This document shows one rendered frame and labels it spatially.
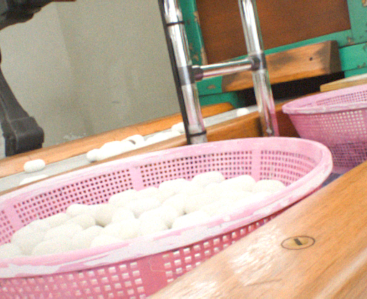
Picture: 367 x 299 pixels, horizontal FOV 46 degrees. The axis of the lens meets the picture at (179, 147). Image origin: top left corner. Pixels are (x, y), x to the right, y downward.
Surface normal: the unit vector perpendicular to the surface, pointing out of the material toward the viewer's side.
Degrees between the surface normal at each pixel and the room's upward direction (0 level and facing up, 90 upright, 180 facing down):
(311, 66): 65
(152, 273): 108
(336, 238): 0
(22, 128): 60
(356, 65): 90
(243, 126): 90
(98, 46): 90
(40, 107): 90
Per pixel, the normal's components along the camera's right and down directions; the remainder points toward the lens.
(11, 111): 0.51, -0.53
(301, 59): -0.73, -0.18
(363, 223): -0.21, -0.97
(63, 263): -0.16, 0.17
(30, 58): 0.71, -0.05
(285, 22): -0.70, 0.23
